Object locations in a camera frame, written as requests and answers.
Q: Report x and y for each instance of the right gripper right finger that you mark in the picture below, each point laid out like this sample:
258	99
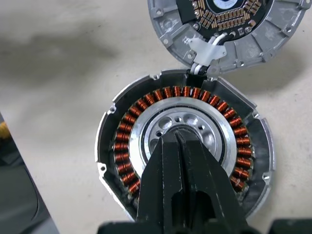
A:
209	175

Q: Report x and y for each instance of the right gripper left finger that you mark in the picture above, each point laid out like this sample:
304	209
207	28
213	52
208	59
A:
158	175

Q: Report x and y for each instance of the round silver motor lid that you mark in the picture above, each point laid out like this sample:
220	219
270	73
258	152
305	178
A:
268	31

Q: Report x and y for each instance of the motor housing with copper coils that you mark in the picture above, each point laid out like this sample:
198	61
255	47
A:
156	95

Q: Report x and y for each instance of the black rounded floor object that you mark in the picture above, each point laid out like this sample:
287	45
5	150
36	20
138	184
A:
17	195

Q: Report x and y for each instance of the yellow object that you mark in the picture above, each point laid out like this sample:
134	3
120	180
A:
3	129

